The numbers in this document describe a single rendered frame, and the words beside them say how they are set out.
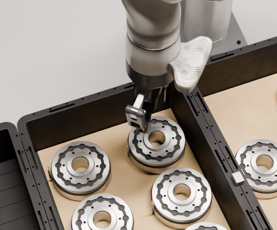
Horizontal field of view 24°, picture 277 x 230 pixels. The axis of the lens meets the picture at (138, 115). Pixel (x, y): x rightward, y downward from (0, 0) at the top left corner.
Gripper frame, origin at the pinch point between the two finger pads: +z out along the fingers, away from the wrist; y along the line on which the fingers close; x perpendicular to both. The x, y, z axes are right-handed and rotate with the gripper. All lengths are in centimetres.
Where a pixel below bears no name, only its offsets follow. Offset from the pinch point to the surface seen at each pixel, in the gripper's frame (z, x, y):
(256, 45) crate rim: 7.3, 10.3, -25.1
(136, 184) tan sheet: 17.4, -0.5, 4.6
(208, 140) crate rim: 7.4, 9.2, -2.8
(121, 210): 14.6, -0.2, 11.4
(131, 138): 14.1, -4.3, -1.9
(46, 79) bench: 30.2, -31.4, -16.9
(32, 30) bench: 30, -41, -28
